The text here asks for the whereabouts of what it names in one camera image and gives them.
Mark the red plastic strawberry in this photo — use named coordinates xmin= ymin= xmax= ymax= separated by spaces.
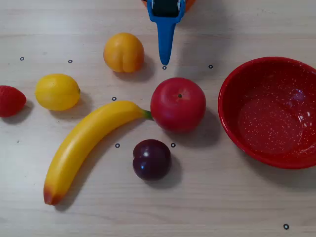
xmin=0 ymin=85 xmax=27 ymax=118

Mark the orange plastic peach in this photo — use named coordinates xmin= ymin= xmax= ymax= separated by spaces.
xmin=103 ymin=32 xmax=145 ymax=74

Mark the dark purple plastic plum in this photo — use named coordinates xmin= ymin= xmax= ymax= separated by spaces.
xmin=132 ymin=139 xmax=172 ymax=182

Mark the red plastic apple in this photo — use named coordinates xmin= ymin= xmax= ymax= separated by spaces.
xmin=150 ymin=77 xmax=207 ymax=134

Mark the red speckled bowl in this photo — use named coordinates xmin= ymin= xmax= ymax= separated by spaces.
xmin=218 ymin=56 xmax=316 ymax=170

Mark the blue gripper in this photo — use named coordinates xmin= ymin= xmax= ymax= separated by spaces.
xmin=147 ymin=0 xmax=186 ymax=66

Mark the orange robot base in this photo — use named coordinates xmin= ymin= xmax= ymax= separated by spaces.
xmin=141 ymin=0 xmax=196 ymax=12

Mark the yellow plastic banana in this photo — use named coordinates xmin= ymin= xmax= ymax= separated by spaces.
xmin=43 ymin=100 xmax=154 ymax=206

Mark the yellow plastic lemon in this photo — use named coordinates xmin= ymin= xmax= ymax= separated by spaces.
xmin=35 ymin=73 xmax=81 ymax=112

